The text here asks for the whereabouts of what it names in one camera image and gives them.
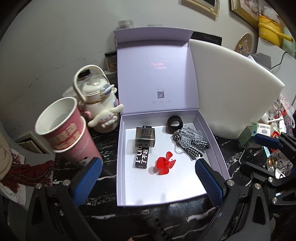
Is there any clear plastic hair clip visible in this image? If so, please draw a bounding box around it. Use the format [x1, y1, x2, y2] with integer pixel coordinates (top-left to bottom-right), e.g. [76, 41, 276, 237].
[179, 125, 207, 149]

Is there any black white gingham scrunchie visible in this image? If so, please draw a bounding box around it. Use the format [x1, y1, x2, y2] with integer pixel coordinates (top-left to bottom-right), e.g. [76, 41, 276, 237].
[173, 128, 209, 159]

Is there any black lip gloss box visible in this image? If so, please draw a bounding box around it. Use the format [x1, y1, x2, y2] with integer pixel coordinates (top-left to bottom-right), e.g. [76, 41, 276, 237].
[133, 146, 149, 169]

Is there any black power cable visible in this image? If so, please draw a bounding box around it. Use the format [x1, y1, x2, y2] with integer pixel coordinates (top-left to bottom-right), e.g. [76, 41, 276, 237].
[270, 51, 290, 70]

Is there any red fringed cloth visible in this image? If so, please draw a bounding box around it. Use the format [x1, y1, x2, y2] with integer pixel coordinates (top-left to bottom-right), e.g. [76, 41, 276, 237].
[1, 156, 54, 192]

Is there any white refrigerator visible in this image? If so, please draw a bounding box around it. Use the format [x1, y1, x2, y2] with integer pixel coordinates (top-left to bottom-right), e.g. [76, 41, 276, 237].
[257, 38, 296, 108]

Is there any gold framed picture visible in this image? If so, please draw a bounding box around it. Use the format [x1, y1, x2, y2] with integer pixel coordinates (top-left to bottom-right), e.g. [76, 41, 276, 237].
[230, 0, 260, 29]

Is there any yellow pot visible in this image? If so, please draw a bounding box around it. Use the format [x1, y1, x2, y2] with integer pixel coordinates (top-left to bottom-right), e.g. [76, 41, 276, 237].
[258, 15, 295, 47]

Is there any beige scarf on chair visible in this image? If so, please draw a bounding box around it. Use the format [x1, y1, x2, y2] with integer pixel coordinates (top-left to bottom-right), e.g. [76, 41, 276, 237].
[0, 133, 13, 180]

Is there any red propeller fan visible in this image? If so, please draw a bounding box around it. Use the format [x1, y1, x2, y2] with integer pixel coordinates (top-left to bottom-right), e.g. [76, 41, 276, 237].
[156, 152, 176, 175]

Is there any green kettle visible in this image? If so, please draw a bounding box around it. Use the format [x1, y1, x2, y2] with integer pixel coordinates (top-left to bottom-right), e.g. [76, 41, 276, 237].
[282, 26, 296, 58]

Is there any open lavender gift box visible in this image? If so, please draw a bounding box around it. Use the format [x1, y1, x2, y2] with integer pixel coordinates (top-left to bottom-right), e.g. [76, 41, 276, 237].
[114, 27, 229, 207]

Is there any upper pink paper cup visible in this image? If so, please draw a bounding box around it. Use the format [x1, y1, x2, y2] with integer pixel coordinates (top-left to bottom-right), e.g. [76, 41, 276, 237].
[35, 97, 84, 150]

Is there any woven round wall plate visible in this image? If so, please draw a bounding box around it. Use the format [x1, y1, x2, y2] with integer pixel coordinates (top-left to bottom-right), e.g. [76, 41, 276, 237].
[234, 33, 253, 53]

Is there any glass jar behind box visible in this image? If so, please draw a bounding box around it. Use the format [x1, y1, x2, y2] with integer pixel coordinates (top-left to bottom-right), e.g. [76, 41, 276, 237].
[104, 50, 117, 72]

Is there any black tape roll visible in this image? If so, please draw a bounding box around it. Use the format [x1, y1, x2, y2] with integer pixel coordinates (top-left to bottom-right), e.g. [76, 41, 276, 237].
[167, 115, 184, 133]

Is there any white intercom wall panel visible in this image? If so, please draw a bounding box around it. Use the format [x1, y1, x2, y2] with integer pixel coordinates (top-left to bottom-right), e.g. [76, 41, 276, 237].
[181, 0, 220, 16]

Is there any smoky transparent square box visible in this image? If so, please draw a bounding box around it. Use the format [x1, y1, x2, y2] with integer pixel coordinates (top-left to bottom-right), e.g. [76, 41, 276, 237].
[135, 126, 156, 148]

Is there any green white medicine box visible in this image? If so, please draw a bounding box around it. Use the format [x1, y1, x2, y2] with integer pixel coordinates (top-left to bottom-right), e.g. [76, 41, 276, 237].
[238, 122, 271, 147]

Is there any white Cinnamoroll water bottle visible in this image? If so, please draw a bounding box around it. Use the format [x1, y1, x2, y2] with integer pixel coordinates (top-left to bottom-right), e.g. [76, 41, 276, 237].
[73, 65, 124, 133]

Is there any white foam board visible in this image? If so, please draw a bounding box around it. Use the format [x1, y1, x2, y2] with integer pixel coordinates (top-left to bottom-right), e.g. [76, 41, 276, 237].
[189, 40, 285, 139]

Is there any lower pink panda cup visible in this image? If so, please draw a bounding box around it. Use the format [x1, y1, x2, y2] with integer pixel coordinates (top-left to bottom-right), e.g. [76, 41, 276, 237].
[53, 117, 102, 167]

